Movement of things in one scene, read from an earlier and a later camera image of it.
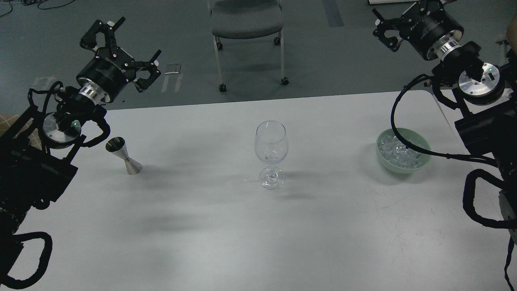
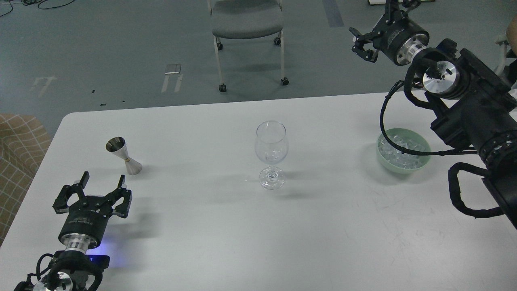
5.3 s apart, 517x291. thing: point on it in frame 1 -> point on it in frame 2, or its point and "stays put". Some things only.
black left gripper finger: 142,84 -> 121,209
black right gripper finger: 422,9 -> 395,9
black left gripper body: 104,77 -> 83,227
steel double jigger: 117,145 stays put
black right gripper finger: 383,25 -> 360,39
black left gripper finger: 89,39 -> 60,205
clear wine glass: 271,146 stays put
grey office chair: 246,19 stays put
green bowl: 396,157 stays put
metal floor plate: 173,68 stays put
